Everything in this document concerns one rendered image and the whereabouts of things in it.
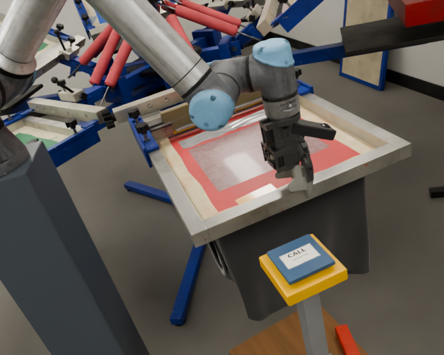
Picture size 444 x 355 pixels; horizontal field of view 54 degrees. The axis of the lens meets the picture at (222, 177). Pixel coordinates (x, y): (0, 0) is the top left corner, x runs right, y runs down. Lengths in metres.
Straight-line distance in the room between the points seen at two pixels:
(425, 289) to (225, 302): 0.90
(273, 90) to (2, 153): 0.60
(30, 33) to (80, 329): 0.75
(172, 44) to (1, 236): 0.60
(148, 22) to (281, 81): 0.28
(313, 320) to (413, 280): 1.23
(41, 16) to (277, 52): 0.48
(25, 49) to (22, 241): 0.43
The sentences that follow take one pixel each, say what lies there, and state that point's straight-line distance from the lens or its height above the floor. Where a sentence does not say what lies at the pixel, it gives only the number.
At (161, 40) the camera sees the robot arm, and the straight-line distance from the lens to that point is 0.77.
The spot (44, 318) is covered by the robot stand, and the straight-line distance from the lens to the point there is 1.26.
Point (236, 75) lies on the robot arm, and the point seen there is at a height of 1.30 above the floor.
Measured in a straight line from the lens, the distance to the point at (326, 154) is 1.21.
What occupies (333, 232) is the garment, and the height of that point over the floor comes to 0.73.
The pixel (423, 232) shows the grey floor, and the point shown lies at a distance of 2.42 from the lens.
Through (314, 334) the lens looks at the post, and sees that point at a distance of 1.02.
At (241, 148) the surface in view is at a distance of 1.33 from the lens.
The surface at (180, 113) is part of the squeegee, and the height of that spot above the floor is 1.04.
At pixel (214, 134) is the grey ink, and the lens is 1.45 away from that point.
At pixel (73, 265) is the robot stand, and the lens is 1.14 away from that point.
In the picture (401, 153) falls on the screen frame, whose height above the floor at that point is 0.97.
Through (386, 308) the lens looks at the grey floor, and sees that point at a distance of 2.06.
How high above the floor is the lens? 1.57
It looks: 31 degrees down
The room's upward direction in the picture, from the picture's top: 15 degrees counter-clockwise
